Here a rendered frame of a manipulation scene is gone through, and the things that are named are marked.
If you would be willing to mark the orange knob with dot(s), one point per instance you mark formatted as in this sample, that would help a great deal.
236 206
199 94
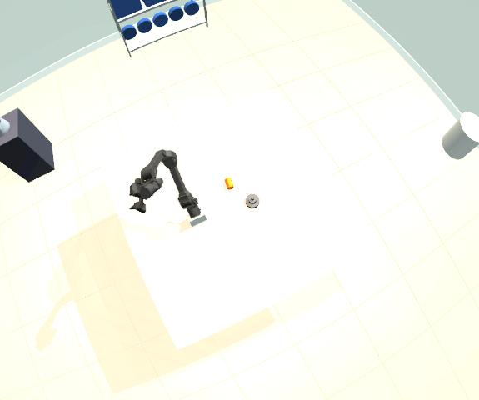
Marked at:
229 183

